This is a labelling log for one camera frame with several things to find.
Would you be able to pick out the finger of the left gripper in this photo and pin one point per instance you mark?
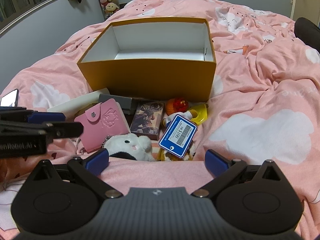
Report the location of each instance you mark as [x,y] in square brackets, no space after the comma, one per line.
[64,129]
[21,114]

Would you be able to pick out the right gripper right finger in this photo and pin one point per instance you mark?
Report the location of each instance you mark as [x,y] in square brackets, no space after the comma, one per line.
[224,172]

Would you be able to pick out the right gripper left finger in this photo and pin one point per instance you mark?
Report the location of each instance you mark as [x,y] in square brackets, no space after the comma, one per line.
[86,171]

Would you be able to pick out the white long box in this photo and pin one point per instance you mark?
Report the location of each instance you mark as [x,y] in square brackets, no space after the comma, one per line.
[71,107]

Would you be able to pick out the white black plush cow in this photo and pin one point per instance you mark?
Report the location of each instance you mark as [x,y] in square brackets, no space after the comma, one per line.
[129,146]

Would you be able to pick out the pink leather card wallet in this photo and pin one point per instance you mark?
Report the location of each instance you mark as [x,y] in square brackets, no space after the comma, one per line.
[100,121]

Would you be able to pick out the blue barcode tag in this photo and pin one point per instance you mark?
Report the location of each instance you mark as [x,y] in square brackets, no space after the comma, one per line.
[178,136]

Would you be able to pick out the duck plush keychain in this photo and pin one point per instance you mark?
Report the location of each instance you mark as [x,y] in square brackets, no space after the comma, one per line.
[165,155]

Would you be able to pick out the yellow round toy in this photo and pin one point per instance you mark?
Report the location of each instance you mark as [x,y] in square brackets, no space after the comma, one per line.
[199,113]

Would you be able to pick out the illustrated card box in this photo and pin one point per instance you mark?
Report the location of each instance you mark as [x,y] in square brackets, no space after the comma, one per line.
[147,119]

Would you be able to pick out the orange crochet ball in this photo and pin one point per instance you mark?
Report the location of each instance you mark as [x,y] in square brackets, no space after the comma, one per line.
[176,105]

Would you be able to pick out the smartphone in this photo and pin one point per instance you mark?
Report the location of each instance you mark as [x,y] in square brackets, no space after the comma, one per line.
[10,99]

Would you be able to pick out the orange cardboard storage box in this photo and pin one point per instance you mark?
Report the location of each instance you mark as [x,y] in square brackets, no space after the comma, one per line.
[157,58]

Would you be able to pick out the black pillow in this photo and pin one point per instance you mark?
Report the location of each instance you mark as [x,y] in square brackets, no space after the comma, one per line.
[308,32]

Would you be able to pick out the door with handle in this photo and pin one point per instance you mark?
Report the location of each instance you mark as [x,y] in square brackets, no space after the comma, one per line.
[305,8]

